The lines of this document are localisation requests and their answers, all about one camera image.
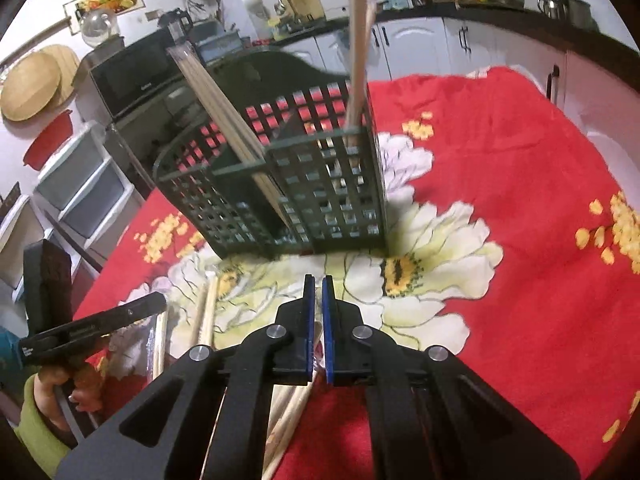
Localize white lower cabinets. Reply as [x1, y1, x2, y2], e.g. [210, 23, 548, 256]
[280, 5, 640, 133]

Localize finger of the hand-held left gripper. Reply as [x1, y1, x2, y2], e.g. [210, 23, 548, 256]
[75, 292, 167, 335]
[24, 240, 73, 332]

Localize steel faucet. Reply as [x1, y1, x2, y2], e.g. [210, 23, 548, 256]
[274, 0, 301, 27]

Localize black microwave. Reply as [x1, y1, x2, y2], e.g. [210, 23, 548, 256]
[89, 27, 193, 121]

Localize person's left hand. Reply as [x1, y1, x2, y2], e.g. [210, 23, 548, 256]
[22, 359, 108, 433]

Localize pile of wooden chopsticks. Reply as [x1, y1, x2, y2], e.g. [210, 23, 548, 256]
[147, 270, 321, 480]

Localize fruit wall poster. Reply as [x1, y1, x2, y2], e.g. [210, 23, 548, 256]
[62, 0, 138, 36]

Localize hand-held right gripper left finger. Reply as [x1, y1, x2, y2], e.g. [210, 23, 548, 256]
[55, 274, 318, 480]

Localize person's left forearm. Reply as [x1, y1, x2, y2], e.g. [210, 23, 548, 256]
[12, 375, 71, 466]

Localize metal storage rack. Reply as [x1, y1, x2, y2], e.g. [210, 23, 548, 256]
[104, 95, 201, 197]

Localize red plastic basin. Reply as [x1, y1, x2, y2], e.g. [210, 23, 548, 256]
[22, 109, 73, 171]

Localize blue dish basket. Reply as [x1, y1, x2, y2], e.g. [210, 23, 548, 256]
[190, 22, 243, 61]

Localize steel lidded pot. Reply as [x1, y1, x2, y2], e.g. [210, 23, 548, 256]
[560, 0, 596, 29]

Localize black kitchen countertop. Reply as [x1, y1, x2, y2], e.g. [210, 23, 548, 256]
[272, 0, 640, 68]

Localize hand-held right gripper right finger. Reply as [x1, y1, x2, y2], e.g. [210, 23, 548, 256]
[321, 275, 581, 480]

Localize round wooden board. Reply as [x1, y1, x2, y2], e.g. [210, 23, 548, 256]
[0, 52, 62, 122]
[40, 44, 81, 106]

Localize black kettle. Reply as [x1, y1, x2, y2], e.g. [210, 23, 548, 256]
[159, 7, 193, 43]

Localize chopstick pair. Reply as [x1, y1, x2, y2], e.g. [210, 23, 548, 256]
[167, 42, 293, 231]
[344, 0, 378, 133]

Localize red floral blanket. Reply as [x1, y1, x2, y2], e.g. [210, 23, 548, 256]
[72, 65, 640, 480]

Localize grey plastic drawer unit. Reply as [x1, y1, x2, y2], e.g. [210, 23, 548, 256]
[32, 120, 146, 251]

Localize green plastic utensil holder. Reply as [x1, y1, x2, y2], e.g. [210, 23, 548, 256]
[152, 50, 388, 261]

